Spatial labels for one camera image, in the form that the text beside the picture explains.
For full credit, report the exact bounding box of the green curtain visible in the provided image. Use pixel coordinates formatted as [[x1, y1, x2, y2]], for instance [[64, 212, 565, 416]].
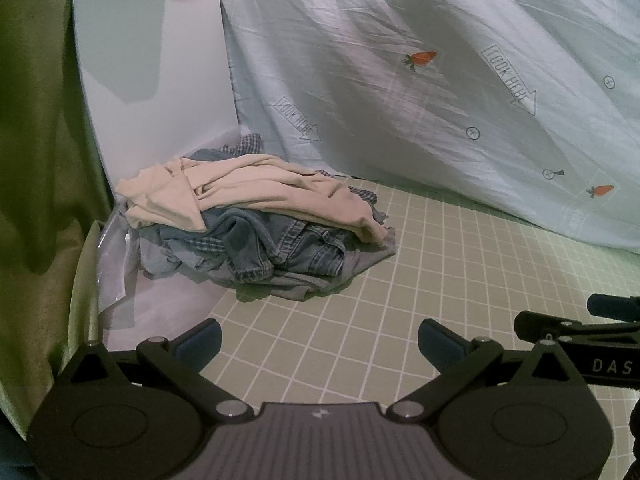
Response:
[[0, 0, 118, 411]]

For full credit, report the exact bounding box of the clear plastic bag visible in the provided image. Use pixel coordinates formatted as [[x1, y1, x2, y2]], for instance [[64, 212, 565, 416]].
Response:
[[95, 127, 243, 316]]

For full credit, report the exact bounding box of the pale blue printed blanket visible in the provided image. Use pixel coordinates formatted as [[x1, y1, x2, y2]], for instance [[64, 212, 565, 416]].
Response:
[[217, 0, 640, 266]]

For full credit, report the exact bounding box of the grey garment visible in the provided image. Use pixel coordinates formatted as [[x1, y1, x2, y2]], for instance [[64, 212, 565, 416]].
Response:
[[235, 237, 398, 303]]

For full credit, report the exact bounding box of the light blue denim shirt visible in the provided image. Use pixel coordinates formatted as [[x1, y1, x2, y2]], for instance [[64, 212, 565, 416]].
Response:
[[137, 147, 231, 281]]

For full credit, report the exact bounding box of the green checked mat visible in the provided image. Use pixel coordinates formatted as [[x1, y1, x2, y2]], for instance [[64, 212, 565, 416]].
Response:
[[200, 174, 640, 406]]

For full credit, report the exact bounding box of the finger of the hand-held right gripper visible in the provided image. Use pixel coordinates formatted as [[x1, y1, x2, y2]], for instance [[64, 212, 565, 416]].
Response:
[[514, 310, 640, 347], [587, 293, 640, 317]]

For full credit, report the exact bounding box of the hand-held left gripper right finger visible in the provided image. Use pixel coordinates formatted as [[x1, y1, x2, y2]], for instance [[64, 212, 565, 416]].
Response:
[[387, 318, 588, 421]]

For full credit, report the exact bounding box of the beige garment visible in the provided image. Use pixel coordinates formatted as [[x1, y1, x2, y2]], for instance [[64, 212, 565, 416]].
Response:
[[115, 155, 388, 247]]

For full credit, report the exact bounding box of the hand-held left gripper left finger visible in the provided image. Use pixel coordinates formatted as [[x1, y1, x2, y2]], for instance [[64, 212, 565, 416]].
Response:
[[55, 318, 253, 422]]

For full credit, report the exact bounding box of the white panel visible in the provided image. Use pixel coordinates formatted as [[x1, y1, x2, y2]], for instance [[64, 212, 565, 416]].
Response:
[[71, 0, 241, 181]]

